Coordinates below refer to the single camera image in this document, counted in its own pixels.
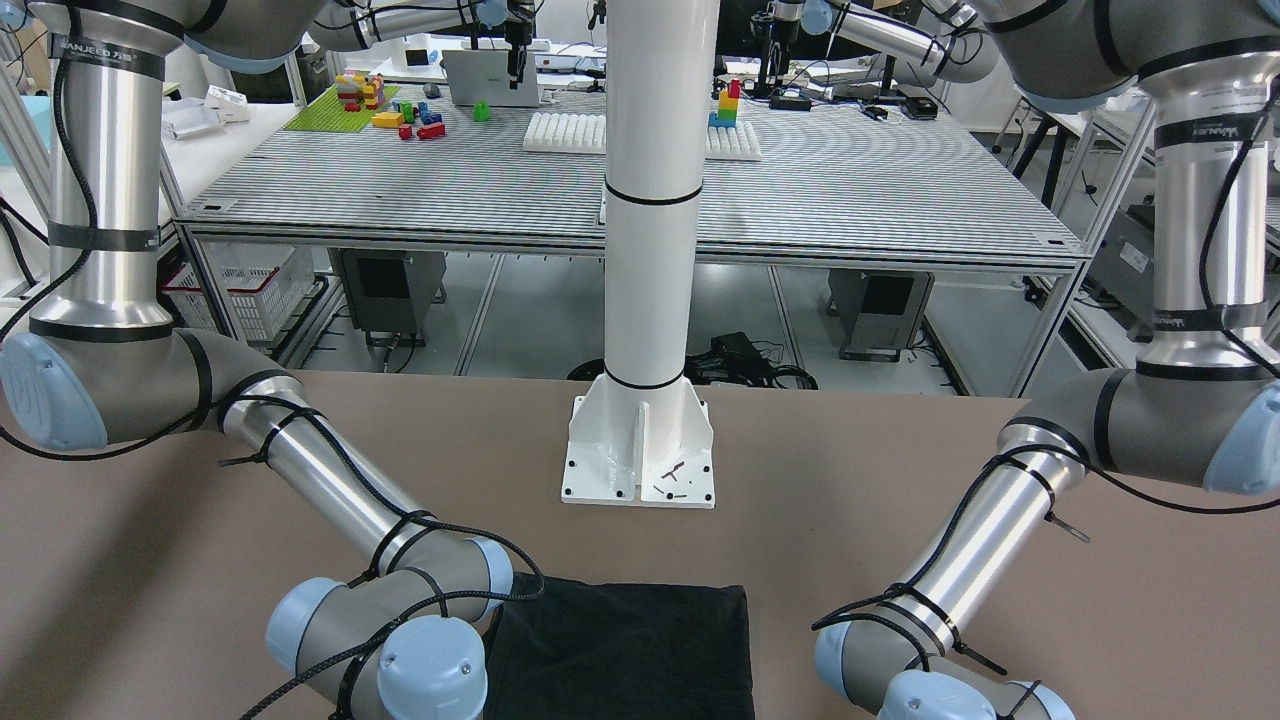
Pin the black graphic t-shirt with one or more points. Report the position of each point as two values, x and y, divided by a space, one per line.
574 650

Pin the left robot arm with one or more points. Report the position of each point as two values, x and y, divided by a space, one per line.
1200 406

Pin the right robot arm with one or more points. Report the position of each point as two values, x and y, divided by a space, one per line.
101 364

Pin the white mounting column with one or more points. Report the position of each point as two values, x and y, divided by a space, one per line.
641 436

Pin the white peg tray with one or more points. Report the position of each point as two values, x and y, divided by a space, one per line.
571 133

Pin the stacked colourful blocks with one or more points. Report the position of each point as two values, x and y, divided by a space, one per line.
726 113

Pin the green lego baseplate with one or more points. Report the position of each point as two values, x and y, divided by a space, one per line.
328 114

